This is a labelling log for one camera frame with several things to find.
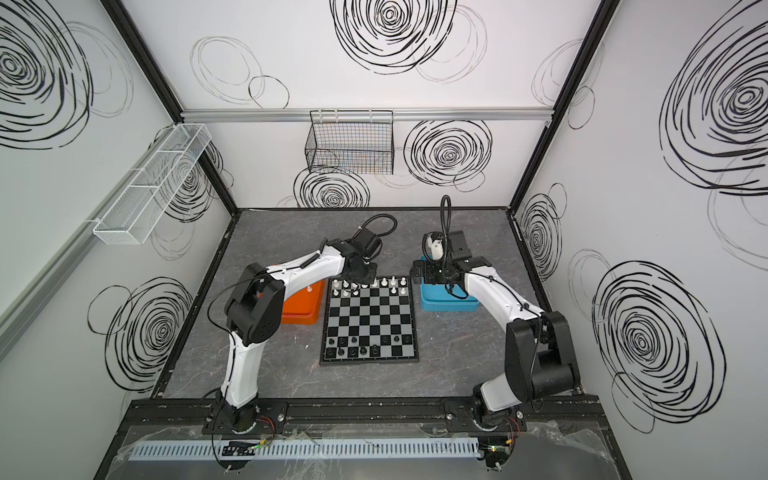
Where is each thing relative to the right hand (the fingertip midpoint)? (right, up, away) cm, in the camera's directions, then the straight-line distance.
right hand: (422, 271), depth 88 cm
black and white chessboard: (-15, -16, 0) cm, 22 cm away
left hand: (-15, -2, +7) cm, 17 cm away
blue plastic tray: (+8, -9, +8) cm, 15 cm away
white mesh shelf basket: (-73, +16, -16) cm, 76 cm away
